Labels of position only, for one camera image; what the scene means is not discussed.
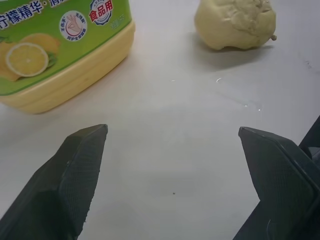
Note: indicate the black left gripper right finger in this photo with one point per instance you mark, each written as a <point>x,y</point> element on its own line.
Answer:
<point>280,180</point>

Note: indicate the yellow lemon detergent bottle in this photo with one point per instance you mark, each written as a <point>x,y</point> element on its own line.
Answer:
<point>100,62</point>

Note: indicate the black angular object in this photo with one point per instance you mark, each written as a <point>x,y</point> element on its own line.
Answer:
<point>313,142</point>

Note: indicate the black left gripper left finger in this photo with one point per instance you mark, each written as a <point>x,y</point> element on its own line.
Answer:
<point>62,185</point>

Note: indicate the pale yellow dough lump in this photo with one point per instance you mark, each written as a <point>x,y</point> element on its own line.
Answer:
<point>232,25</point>

